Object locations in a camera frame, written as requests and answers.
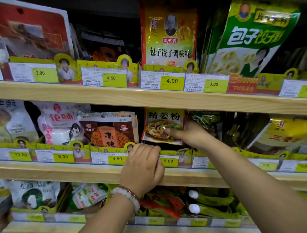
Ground person's left hand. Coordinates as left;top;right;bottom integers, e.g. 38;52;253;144
119;143;165;197

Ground person's right hand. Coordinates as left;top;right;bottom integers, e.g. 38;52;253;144
164;119;209;152

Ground green five spice packets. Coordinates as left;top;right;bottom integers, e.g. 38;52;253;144
189;111;224;140

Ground yellow vegetable food packet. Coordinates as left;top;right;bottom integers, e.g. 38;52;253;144
142;108;185;146

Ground wooden store shelving with goods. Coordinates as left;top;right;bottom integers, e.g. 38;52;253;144
0;0;307;233

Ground yellow dumpling seasoning packets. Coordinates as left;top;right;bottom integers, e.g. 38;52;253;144
140;0;198;68

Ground green dumpling food packet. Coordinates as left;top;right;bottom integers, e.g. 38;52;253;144
201;0;302;77

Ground person's right forearm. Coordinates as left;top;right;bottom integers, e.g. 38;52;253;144
199;134;307;233

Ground red brown clear packet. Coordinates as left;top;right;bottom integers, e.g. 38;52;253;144
78;111;139;149

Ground row of yellow price tags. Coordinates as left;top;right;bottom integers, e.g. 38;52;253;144
0;140;307;173
0;53;307;99

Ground yellow seasoning packet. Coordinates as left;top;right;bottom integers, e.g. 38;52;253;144
247;117;307;155

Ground white pink packet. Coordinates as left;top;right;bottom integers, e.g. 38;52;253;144
36;102;91;146

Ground rows of assorted seasoning packets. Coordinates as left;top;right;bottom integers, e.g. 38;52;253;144
0;180;250;221

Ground brown orange packet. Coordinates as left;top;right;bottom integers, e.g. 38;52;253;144
74;29;140;63

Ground white plastic packet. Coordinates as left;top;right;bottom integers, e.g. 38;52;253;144
0;99;39;145

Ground red white flat packet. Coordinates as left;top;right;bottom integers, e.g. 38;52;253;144
0;0;75;60

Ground dark red bracelet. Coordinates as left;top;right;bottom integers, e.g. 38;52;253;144
120;185;143;202

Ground white bead bracelet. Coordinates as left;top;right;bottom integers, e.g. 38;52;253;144
110;186;141;214

